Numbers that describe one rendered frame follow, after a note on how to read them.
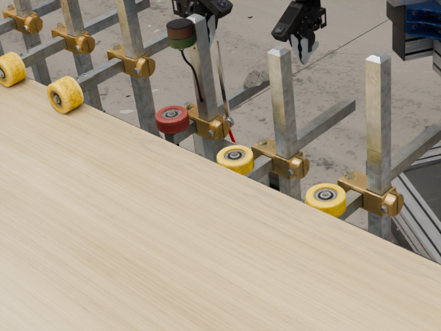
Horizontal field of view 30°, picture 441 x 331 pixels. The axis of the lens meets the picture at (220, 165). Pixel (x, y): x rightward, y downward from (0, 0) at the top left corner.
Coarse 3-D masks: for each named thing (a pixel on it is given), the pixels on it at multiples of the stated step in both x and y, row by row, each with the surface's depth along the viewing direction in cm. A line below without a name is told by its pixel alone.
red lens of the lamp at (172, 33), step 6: (186, 18) 186; (192, 24) 183; (168, 30) 183; (174, 30) 182; (180, 30) 181; (186, 30) 182; (192, 30) 183; (168, 36) 184; (174, 36) 182; (180, 36) 182; (186, 36) 183
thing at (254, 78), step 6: (252, 72) 217; (258, 72) 218; (264, 72) 215; (246, 78) 214; (252, 78) 214; (258, 78) 215; (264, 78) 215; (246, 84) 212; (252, 84) 213; (258, 84) 213
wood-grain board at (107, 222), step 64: (0, 128) 202; (64, 128) 198; (128, 128) 195; (0, 192) 179; (64, 192) 176; (128, 192) 173; (192, 192) 170; (256, 192) 168; (0, 256) 160; (64, 256) 158; (128, 256) 156; (192, 256) 154; (256, 256) 152; (320, 256) 149; (384, 256) 148; (0, 320) 145; (64, 320) 143; (128, 320) 141; (192, 320) 140; (256, 320) 138; (320, 320) 136; (384, 320) 135
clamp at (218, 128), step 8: (192, 104) 207; (192, 112) 204; (200, 120) 200; (216, 120) 199; (224, 120) 199; (200, 128) 202; (208, 128) 199; (216, 128) 198; (224, 128) 200; (208, 136) 201; (216, 136) 199; (224, 136) 201
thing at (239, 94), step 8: (240, 88) 213; (248, 88) 213; (256, 88) 215; (264, 88) 218; (232, 96) 210; (240, 96) 211; (248, 96) 214; (232, 104) 210; (224, 112) 209; (192, 120) 202; (192, 128) 202; (168, 136) 199; (176, 136) 198; (184, 136) 201; (176, 144) 200
